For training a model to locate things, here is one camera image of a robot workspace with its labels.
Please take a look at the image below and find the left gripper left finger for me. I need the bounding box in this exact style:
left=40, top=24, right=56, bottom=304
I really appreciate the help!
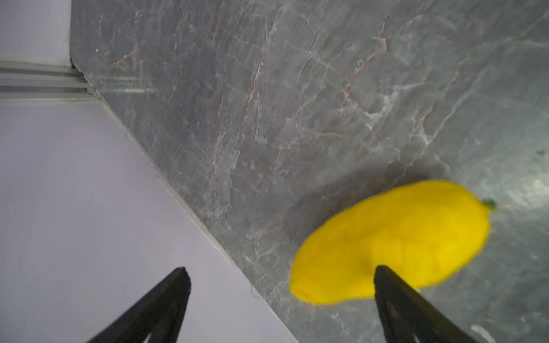
left=90, top=267, right=191, bottom=343

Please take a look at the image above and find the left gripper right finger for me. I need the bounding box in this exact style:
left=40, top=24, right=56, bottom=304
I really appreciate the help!
left=374, top=265, right=475, bottom=343

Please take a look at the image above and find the yellow mango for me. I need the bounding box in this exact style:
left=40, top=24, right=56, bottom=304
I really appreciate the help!
left=289, top=180, right=497, bottom=305

